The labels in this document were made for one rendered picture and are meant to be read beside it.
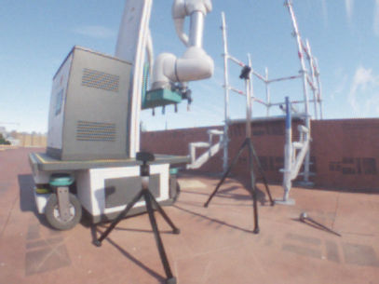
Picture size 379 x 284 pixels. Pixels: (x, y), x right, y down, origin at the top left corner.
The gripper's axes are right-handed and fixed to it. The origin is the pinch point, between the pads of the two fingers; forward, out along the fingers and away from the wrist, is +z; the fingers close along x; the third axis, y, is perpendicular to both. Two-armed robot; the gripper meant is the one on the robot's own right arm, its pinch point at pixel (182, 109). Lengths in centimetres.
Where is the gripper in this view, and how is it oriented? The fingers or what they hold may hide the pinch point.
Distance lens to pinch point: 146.7
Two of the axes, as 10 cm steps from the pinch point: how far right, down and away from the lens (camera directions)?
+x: 7.7, 0.1, -6.3
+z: -0.2, 10.0, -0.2
